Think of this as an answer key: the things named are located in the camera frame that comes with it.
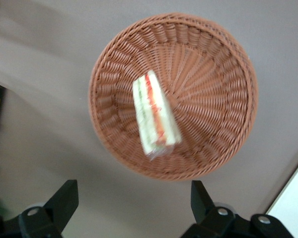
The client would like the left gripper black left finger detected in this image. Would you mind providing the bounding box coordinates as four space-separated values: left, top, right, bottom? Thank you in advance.
18 179 79 238

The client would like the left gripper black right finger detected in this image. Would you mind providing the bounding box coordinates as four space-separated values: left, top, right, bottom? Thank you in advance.
186 180 239 238

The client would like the triangle sandwich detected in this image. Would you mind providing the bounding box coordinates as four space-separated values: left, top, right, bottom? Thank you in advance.
132 70 182 162

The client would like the brown round wicker basket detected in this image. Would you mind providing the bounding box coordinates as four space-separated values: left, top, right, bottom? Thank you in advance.
88 12 259 182

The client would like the beige rectangular tray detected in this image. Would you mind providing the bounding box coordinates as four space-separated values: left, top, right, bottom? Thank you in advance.
265 153 298 238

